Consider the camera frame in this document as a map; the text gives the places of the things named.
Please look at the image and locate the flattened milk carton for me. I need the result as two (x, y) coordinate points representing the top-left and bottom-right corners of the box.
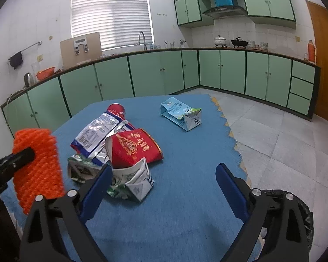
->
(160, 97), (202, 131)

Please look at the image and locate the grey clip device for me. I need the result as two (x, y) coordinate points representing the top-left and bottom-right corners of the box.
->
(74, 37), (89, 55)

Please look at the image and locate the orange foam fruit net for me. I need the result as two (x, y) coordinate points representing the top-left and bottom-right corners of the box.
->
(12, 129), (65, 215)

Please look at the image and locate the black range hood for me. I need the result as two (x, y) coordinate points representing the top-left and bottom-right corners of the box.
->
(202, 5), (248, 19)

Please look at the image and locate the silver blue snack wrapper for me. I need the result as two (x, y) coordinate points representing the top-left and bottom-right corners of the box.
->
(71, 111), (136, 165)

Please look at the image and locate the orange plastic basket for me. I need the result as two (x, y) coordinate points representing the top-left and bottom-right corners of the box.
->
(35, 66), (56, 80)

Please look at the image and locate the red round container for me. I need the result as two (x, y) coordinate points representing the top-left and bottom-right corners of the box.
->
(107, 103), (126, 117)

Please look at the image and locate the chrome towel bar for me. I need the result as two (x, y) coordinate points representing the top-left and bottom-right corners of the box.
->
(9, 41), (42, 60)

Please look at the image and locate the green base cabinet unit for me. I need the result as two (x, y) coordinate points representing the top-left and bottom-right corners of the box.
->
(0, 48), (321, 142)

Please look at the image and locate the red thermos flask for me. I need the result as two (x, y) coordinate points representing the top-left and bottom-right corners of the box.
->
(307, 40), (316, 63)

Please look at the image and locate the steel electric kettle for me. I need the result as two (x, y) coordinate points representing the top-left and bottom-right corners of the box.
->
(23, 72), (36, 88)

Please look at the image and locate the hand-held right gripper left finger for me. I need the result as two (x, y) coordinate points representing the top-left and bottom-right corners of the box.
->
(19, 164), (113, 262)

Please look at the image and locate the blue tablecloth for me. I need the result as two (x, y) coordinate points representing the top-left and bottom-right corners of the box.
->
(0, 94), (252, 262)

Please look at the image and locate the green wall cabinet unit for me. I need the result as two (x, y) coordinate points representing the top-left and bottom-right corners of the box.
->
(172, 0), (297, 29)

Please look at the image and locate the yellow scalloped tablecloth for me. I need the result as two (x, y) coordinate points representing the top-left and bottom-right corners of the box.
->
(208, 94), (252, 187)

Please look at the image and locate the crumpled green white carton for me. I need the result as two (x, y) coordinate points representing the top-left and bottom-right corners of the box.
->
(68, 154), (154, 202)

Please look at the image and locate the chrome kitchen faucet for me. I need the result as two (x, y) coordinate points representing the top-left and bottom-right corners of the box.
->
(138, 31), (147, 51)

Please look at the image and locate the red paper cup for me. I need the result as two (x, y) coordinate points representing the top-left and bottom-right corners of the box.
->
(106, 128), (164, 169)

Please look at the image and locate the white window blind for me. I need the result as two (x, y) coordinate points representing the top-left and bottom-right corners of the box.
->
(71, 0), (155, 51)

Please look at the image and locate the black wok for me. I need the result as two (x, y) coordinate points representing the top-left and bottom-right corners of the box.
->
(231, 37), (248, 48)

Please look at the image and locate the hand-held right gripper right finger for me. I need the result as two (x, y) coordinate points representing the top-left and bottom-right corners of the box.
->
(215, 163), (310, 262)

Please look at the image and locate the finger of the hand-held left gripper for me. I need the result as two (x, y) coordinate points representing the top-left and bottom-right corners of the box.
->
(1, 147), (35, 174)

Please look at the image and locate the dark cloth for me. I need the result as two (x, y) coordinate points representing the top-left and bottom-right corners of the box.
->
(9, 51), (24, 69)

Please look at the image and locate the brown wooden door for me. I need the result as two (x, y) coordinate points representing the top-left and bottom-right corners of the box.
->
(305, 0), (328, 127)

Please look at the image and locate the black trash bin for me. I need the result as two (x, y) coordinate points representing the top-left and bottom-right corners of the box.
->
(251, 189), (315, 254)

